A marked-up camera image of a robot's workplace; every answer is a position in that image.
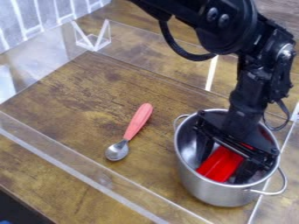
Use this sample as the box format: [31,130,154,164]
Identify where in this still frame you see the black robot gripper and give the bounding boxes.
[193,93,278,185]

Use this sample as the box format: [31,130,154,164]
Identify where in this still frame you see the red plastic block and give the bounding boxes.
[196,145,245,183]

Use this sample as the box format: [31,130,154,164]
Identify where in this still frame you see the silver metal pot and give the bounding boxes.
[172,108,286,207]

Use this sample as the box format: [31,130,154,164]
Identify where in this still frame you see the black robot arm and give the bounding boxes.
[128,0,294,184]

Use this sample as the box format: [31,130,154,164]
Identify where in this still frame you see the clear acrylic front barrier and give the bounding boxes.
[0,111,212,224]

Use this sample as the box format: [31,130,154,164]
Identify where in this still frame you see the white tape strip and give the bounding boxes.
[204,55,218,91]

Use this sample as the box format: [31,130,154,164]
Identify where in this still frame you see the spoon with pink handle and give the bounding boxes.
[105,103,153,161]

